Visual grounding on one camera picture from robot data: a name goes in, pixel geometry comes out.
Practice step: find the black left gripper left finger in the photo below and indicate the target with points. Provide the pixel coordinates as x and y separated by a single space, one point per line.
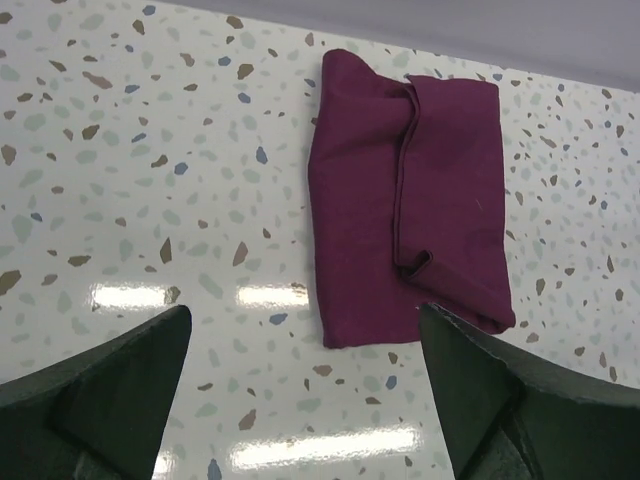
100 414

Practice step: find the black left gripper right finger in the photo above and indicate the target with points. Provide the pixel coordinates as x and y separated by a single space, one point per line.
508 414

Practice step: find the purple surgical cloth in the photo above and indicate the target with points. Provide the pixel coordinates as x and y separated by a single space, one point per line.
407 195

